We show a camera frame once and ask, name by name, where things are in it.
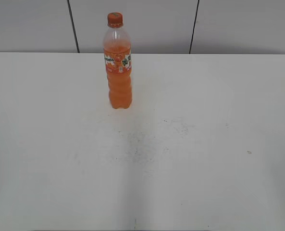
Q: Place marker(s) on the orange Mirinda soda bottle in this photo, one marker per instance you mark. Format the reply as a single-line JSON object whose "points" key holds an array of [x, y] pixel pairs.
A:
{"points": [[118, 64]]}

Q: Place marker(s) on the orange bottle cap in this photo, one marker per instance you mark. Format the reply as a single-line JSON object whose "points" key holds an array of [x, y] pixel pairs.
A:
{"points": [[115, 20]]}

